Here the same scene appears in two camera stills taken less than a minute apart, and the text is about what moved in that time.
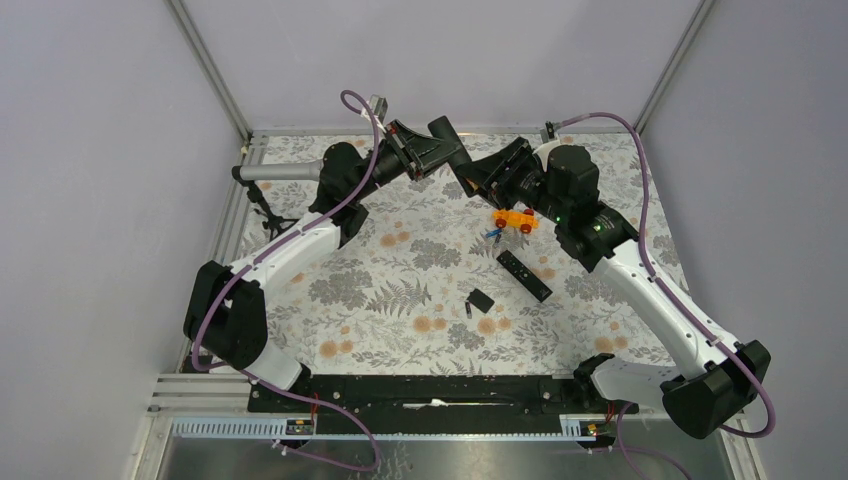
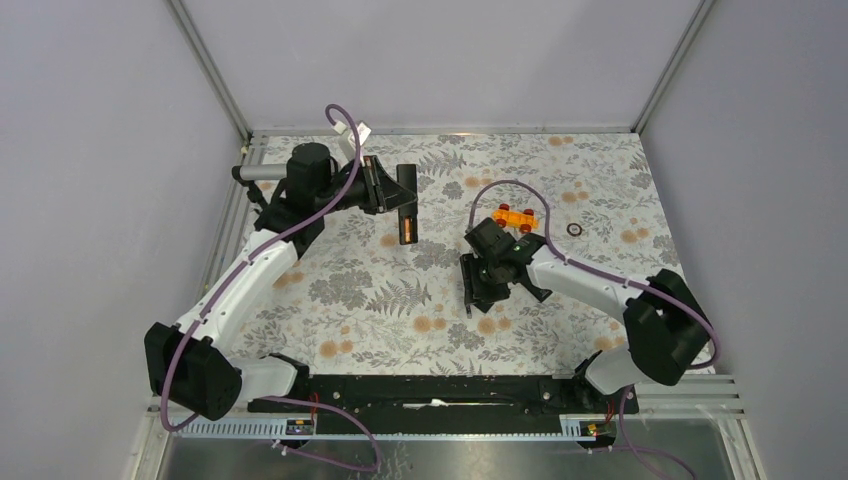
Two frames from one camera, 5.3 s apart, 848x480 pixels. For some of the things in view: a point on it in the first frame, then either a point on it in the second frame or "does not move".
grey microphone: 303,171 does not move
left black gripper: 423,153 to 381,189
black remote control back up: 453,148 to 408,213
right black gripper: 484,172 to 472,289
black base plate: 432,404 does not move
